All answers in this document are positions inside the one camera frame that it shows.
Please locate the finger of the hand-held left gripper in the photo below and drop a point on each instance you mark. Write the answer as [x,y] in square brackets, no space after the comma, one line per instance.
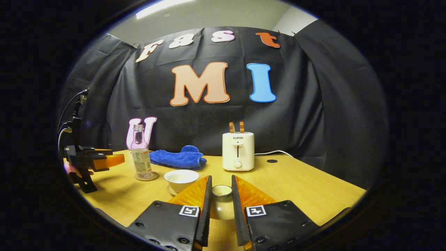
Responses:
[109,161]
[99,152]

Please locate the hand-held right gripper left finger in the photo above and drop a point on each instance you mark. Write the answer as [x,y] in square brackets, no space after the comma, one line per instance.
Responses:
[206,216]

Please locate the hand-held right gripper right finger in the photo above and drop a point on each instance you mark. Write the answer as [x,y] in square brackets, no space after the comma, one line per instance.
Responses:
[237,216]

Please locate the white teacup lid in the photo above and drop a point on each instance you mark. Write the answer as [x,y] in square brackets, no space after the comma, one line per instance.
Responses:
[222,209]

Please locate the clear plastic water bottle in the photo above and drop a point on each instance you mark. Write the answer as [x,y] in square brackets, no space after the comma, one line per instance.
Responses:
[142,164]

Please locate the white teacup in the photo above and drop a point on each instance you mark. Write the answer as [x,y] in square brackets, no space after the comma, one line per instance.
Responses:
[181,179]

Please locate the round cork coaster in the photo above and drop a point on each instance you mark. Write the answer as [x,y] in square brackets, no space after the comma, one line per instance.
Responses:
[153,177]

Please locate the white saucer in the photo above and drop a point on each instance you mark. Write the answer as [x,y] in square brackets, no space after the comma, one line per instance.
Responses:
[171,191]

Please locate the cream toaster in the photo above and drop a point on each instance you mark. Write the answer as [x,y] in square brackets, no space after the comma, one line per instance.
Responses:
[238,153]

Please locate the blue towel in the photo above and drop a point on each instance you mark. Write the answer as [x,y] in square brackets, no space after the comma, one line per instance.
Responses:
[177,158]

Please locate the toast slice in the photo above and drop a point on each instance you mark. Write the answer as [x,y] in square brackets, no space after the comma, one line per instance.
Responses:
[241,127]
[231,127]

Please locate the black backdrop cloth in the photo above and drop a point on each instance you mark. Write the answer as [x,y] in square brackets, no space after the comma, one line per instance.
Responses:
[306,104]

